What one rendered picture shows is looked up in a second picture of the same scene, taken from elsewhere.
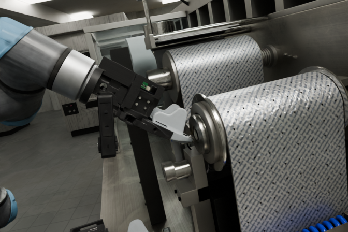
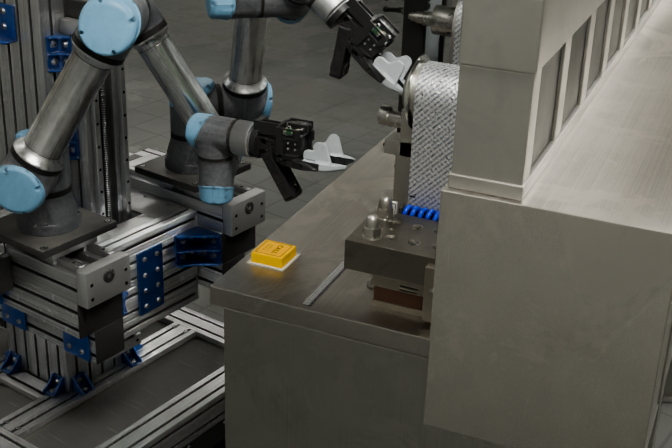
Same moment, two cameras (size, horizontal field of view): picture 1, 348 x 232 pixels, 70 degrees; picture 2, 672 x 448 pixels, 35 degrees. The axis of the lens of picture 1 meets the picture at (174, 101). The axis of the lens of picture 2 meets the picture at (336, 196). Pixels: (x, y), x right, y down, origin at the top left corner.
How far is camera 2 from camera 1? 1.73 m
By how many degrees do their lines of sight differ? 35
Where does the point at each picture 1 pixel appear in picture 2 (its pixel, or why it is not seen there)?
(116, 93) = (354, 28)
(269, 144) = (450, 121)
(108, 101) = (345, 33)
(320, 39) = not seen: hidden behind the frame
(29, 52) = not seen: outside the picture
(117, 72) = (358, 13)
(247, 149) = (429, 116)
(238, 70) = not seen: hidden behind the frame
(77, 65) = not seen: outside the picture
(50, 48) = not seen: outside the picture
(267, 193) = (439, 164)
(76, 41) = not seen: outside the picture
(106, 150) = (333, 71)
